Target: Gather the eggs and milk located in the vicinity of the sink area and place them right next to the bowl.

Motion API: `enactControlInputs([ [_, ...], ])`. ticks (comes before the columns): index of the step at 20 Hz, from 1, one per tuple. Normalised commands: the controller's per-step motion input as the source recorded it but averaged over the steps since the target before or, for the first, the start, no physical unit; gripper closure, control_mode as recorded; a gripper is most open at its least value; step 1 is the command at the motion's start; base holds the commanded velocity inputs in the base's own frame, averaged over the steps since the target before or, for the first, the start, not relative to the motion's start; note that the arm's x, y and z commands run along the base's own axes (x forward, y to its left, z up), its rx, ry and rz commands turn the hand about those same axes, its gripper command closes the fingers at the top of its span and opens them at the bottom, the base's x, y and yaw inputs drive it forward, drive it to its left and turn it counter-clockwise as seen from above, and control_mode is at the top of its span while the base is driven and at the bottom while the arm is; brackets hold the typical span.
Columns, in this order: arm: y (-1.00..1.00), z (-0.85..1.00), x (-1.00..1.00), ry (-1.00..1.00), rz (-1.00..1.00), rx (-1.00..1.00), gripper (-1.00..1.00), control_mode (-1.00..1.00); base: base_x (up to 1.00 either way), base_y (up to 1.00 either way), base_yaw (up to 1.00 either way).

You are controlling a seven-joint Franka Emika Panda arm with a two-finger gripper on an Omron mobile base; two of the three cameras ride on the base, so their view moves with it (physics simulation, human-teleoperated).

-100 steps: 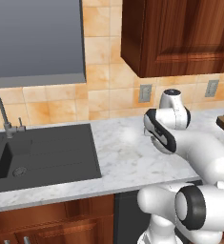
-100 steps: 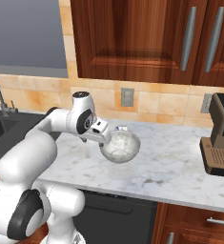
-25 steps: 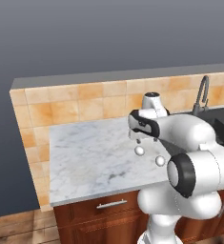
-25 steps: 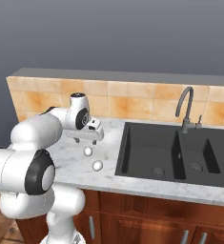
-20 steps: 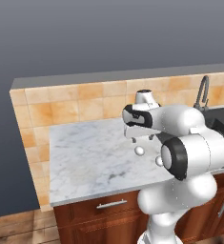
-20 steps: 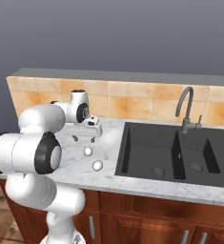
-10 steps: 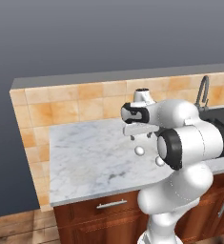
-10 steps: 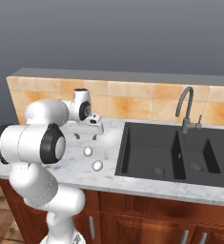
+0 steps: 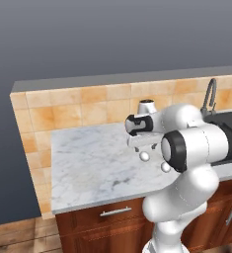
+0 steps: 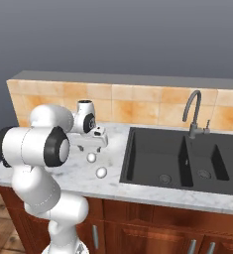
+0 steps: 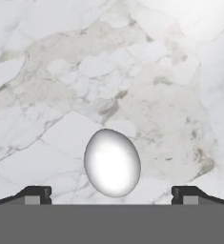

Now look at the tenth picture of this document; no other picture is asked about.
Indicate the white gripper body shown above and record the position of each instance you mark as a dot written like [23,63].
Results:
[88,140]

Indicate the black double sink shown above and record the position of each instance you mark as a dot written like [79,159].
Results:
[174,165]

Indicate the grey curved tap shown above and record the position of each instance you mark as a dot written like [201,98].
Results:
[194,127]

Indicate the white egg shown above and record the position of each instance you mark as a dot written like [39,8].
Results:
[101,172]
[92,157]

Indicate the brown wooden front panel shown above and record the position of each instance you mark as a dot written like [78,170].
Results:
[167,218]

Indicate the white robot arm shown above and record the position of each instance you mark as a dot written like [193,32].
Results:
[35,145]

